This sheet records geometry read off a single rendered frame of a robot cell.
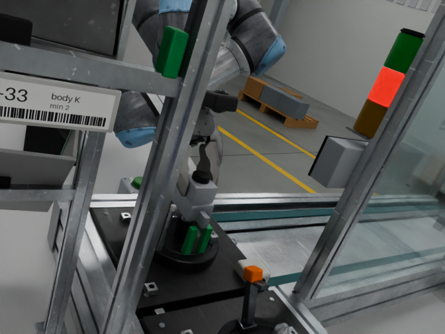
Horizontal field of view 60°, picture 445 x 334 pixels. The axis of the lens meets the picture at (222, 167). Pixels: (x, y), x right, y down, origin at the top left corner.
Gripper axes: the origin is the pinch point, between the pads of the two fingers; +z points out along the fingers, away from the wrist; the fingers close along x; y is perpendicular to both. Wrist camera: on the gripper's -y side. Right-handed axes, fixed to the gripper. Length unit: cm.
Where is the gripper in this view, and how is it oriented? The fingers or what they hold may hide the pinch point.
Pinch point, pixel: (199, 187)
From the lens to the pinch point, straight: 62.9
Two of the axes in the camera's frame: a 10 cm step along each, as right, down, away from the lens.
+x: -8.0, -0.4, -6.0
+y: -5.9, 2.0, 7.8
